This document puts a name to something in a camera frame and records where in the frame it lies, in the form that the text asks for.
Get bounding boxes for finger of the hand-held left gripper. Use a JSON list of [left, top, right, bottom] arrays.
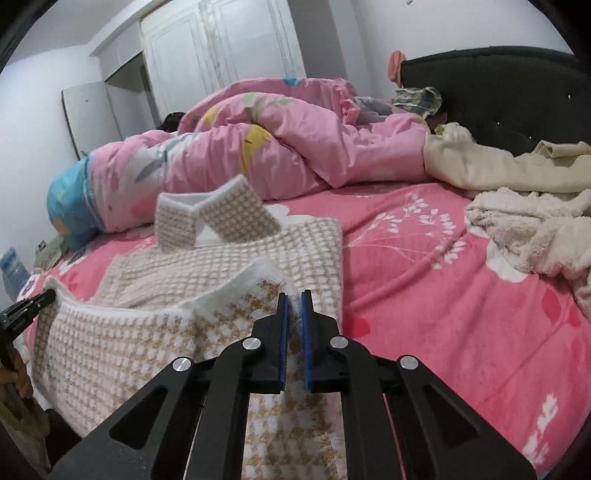
[[0, 288, 57, 342]]

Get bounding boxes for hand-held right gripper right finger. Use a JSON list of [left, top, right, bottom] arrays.
[[301, 290, 539, 480]]

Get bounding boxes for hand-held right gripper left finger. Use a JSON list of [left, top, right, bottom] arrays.
[[48, 293, 290, 480]]

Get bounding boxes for beige houndstooth knit coat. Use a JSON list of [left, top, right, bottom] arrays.
[[28, 174, 346, 480]]

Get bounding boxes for person's left hand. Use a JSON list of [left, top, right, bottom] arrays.
[[0, 355, 34, 403]]

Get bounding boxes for green patterned cloth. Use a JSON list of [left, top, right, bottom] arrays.
[[34, 234, 66, 269]]

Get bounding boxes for pink printed bed blanket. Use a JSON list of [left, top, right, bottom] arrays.
[[18, 180, 591, 480]]

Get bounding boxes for pink floral duvet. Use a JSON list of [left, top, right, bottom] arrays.
[[47, 78, 432, 247]]

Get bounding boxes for white wardrobe door panel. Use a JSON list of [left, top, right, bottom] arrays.
[[61, 82, 126, 160]]

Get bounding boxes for dark cloth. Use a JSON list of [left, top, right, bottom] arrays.
[[158, 112, 186, 136]]

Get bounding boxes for cream fluffy garment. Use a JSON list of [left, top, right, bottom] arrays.
[[464, 187, 591, 319]]

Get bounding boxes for plaid cloth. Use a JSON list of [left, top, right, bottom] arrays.
[[392, 87, 443, 116]]

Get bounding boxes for orange cloth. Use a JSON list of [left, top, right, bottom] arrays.
[[388, 51, 407, 88]]

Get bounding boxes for white wardrobe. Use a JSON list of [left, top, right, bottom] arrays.
[[88, 0, 308, 139]]

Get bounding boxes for black padded headboard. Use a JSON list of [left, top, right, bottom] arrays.
[[399, 46, 591, 155]]

